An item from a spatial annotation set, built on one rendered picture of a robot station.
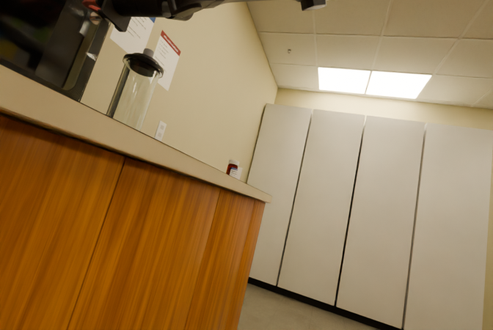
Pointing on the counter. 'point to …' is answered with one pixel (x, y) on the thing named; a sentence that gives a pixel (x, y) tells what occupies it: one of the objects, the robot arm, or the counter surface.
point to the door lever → (91, 12)
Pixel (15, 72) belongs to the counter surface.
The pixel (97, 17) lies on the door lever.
